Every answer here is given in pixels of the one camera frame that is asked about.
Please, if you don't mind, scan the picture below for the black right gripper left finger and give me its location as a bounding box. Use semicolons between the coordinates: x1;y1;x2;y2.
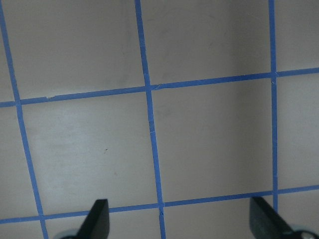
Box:
75;199;110;239

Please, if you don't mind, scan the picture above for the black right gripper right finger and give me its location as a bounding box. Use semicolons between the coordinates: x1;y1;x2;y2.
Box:
249;197;299;239

